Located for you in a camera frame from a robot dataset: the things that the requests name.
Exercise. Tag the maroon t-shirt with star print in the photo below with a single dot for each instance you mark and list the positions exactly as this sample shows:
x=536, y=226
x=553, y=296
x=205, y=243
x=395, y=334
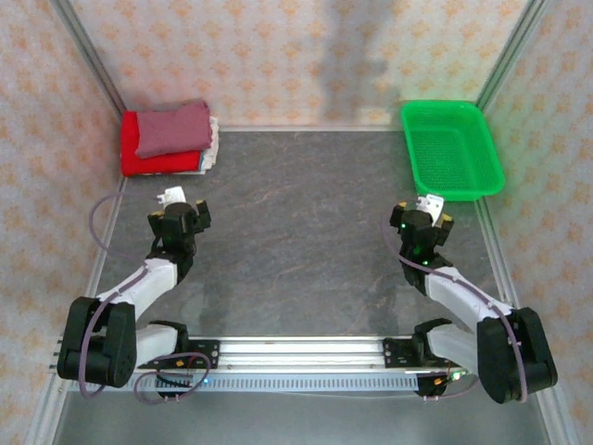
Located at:
x=176, y=130

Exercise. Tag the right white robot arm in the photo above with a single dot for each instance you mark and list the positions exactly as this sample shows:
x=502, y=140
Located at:
x=509, y=357

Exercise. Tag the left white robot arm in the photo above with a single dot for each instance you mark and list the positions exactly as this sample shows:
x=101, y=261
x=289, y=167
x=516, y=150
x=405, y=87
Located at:
x=102, y=343

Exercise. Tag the white t-shirt with red print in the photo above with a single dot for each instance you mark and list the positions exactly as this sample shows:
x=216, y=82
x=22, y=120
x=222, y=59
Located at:
x=194, y=172

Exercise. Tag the red folded t-shirt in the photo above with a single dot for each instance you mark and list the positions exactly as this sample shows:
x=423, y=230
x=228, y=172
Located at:
x=157, y=164

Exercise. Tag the plain white folded t-shirt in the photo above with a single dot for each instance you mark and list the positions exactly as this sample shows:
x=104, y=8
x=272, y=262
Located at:
x=212, y=153

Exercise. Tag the green plastic basket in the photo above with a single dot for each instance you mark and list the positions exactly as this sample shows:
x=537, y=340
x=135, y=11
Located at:
x=449, y=153

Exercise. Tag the small circuit board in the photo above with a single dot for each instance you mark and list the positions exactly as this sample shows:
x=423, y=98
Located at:
x=456, y=376

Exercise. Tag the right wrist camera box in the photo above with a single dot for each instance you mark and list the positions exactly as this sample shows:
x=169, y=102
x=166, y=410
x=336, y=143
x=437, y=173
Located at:
x=431, y=204

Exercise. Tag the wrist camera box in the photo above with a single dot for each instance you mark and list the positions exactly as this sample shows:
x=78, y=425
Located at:
x=172, y=194
x=431, y=204

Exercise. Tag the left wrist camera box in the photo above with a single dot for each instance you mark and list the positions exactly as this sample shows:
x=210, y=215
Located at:
x=172, y=194

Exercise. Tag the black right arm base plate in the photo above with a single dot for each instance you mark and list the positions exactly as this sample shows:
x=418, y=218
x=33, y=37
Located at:
x=394, y=354

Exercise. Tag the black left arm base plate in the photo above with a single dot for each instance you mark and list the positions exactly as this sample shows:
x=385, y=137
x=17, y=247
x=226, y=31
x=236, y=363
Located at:
x=208, y=354

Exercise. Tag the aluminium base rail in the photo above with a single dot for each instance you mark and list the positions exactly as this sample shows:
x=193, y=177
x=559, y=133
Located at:
x=301, y=352

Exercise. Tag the aluminium frame post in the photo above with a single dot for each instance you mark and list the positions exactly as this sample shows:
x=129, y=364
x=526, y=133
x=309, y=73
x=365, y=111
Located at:
x=88, y=51
x=509, y=51

